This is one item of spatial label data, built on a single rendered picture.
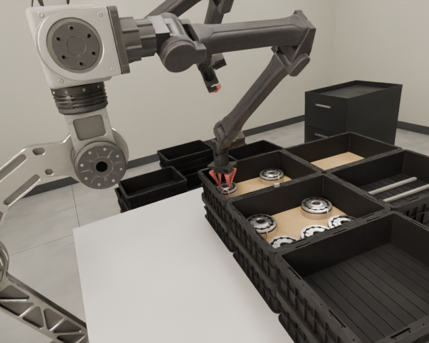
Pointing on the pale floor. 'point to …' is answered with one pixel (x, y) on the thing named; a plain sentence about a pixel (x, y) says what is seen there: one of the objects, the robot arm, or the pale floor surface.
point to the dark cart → (353, 110)
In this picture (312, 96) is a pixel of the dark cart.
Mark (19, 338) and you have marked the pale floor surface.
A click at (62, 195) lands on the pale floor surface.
